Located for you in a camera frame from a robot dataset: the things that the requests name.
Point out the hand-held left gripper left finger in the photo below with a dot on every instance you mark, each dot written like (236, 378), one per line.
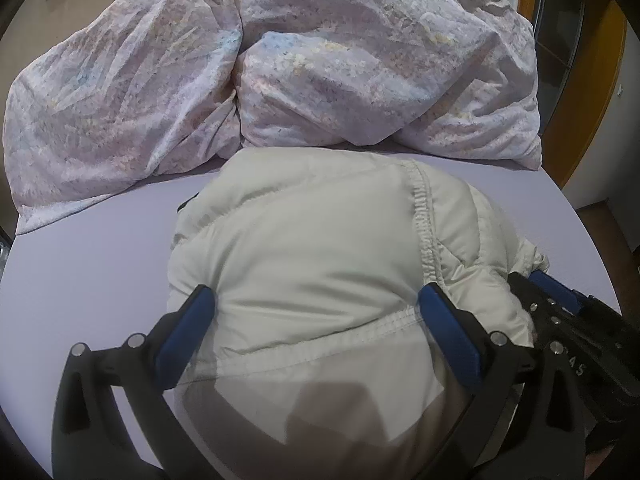
(186, 335)

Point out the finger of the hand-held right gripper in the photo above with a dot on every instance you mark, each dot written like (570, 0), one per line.
(532, 305)
(550, 281)

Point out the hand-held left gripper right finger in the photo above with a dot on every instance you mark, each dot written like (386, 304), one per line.
(450, 337)

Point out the white puffer jacket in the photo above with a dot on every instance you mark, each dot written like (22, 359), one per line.
(320, 260)

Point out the pink floral duvet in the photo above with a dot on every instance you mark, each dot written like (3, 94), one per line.
(300, 70)

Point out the yellow wooden frame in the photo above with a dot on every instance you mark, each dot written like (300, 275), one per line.
(612, 60)

